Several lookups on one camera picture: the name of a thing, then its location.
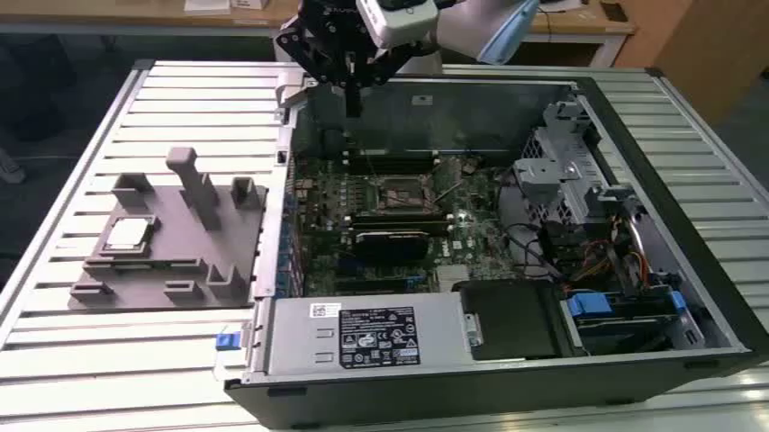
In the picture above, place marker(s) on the silver CPU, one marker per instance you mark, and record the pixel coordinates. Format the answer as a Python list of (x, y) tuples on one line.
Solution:
[(127, 231)]

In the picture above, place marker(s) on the black graphics card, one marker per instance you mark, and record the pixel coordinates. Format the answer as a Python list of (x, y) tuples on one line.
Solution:
[(390, 245)]

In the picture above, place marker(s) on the grey parts rack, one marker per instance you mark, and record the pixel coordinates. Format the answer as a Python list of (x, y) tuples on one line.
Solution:
[(173, 252)]

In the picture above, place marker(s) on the blue case latch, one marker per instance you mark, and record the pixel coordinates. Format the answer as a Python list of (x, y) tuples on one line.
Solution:
[(228, 341)]

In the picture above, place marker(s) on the white furniture leg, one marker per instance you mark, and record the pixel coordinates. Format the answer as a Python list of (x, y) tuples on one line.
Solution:
[(12, 168)]

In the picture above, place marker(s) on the black plastic shroud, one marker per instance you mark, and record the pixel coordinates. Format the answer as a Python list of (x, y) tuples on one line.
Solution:
[(510, 319)]

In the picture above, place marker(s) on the hard disk in blue carrier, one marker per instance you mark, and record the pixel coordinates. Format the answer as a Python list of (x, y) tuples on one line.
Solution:
[(589, 306)]

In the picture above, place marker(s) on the silver chipset heatsink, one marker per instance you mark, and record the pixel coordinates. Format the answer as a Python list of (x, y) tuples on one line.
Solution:
[(452, 273)]

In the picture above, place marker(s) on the wooden cabinet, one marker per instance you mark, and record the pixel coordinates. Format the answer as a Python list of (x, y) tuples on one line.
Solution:
[(709, 54)]

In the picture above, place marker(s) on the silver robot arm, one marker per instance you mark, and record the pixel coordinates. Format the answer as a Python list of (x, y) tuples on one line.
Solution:
[(456, 27)]

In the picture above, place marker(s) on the white barcode sticker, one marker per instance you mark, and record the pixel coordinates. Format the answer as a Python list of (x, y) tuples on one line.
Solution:
[(324, 310)]

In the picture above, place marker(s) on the silver power supply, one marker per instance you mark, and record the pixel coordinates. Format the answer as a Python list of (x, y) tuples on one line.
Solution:
[(288, 342)]

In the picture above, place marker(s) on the black power supply label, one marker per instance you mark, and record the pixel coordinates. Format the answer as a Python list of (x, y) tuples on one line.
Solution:
[(378, 337)]

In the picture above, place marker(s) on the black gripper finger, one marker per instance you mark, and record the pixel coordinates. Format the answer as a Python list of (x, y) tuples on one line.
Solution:
[(390, 63), (303, 56)]

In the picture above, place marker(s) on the black office chair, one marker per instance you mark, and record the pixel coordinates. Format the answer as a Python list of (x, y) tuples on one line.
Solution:
[(36, 81)]

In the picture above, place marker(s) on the wooden desk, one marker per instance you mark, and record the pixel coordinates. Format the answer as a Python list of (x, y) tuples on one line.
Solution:
[(149, 18)]

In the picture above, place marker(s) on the CPU socket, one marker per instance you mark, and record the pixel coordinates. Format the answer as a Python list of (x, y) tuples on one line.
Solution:
[(399, 193)]

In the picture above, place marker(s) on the silver drive cage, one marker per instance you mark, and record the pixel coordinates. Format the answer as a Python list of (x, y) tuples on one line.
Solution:
[(541, 180)]

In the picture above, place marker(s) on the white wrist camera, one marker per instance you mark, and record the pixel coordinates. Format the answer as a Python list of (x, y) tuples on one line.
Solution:
[(402, 22)]

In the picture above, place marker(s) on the black PC case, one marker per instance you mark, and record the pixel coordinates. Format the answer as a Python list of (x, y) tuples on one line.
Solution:
[(480, 396)]

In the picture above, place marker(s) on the white box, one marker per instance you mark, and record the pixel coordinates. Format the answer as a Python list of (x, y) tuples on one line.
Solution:
[(207, 5)]

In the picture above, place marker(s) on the green motherboard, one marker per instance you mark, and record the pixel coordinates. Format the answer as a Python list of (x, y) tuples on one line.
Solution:
[(480, 211)]

